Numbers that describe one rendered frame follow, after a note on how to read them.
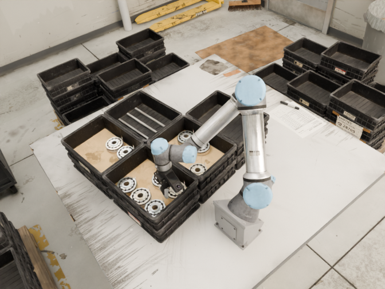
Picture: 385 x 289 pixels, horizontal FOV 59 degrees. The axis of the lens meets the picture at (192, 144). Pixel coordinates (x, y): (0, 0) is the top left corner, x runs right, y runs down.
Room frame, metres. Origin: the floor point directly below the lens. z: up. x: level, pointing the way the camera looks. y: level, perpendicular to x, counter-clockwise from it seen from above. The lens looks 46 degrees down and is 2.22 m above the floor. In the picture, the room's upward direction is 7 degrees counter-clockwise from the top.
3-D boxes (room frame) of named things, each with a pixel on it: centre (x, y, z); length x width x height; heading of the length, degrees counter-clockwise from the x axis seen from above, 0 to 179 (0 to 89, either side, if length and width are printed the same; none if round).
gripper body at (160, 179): (1.03, 0.15, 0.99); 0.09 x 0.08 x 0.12; 35
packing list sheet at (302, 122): (1.62, -0.69, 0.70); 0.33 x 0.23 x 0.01; 32
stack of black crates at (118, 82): (2.55, 0.52, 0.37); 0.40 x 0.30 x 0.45; 122
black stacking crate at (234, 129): (1.47, -0.21, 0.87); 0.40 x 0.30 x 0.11; 42
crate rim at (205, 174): (1.27, 0.01, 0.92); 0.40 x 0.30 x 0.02; 42
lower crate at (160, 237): (1.07, 0.23, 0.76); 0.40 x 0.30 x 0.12; 42
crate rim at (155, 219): (1.07, 0.23, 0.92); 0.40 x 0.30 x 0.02; 42
